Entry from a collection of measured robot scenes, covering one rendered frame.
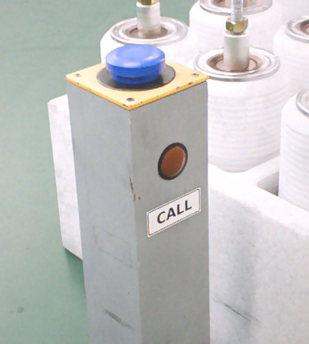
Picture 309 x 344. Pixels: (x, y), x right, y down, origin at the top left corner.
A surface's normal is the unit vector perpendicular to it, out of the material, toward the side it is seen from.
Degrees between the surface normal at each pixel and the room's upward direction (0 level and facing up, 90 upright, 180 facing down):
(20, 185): 0
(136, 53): 0
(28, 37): 0
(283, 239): 90
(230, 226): 90
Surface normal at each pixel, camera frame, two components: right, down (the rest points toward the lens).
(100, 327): -0.76, 0.34
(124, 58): -0.04, -0.87
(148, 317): 0.65, 0.35
